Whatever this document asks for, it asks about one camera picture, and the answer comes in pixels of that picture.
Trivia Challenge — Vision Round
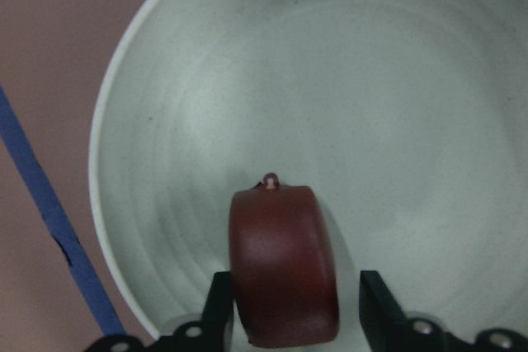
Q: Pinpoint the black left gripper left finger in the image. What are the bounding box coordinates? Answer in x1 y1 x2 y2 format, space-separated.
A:
200 271 234 352

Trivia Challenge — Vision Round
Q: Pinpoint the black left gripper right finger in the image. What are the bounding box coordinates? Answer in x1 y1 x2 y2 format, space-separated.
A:
359 270 410 352

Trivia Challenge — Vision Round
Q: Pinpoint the brown bun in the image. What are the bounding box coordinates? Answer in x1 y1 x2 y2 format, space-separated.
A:
229 173 340 349

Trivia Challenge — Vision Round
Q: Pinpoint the light green plate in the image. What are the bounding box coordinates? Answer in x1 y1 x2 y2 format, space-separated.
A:
89 0 527 351

